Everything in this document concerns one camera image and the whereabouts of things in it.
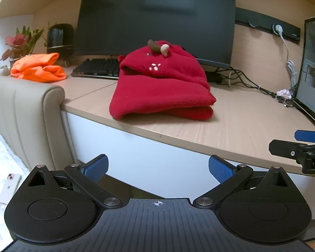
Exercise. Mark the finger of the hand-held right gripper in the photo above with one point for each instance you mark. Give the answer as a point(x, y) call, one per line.
point(308, 136)
point(283, 148)

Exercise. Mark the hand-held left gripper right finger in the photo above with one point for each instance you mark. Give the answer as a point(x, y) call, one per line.
point(220, 170)

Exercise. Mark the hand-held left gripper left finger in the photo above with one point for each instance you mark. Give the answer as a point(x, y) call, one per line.
point(95, 169)

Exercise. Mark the red fleece hoodie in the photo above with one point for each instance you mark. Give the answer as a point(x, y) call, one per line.
point(160, 89)

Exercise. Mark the white glass-sided computer case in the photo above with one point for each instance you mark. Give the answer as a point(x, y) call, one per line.
point(313, 65)

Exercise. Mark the white smartphone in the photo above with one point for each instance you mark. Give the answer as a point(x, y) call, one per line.
point(10, 187)

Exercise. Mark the black power adapter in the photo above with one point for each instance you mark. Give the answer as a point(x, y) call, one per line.
point(214, 77)

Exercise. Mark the white textured blanket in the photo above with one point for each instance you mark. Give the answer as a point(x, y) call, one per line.
point(0, 157)

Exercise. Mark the black keyboard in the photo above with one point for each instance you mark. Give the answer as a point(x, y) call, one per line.
point(97, 68)

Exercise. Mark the orange garment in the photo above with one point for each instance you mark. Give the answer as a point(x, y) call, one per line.
point(36, 69)

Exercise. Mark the black round speaker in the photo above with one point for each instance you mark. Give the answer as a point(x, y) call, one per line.
point(60, 39)

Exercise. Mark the small white figurine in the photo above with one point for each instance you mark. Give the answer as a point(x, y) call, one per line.
point(3, 70)

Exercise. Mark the green potted plant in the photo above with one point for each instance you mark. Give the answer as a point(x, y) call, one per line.
point(35, 35)

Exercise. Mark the red-leaved potted plant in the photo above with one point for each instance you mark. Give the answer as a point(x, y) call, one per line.
point(15, 43)

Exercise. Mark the black computer monitor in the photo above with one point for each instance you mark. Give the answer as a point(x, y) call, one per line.
point(152, 18)

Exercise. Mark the black wall socket rail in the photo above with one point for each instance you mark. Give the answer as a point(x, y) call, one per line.
point(265, 23)

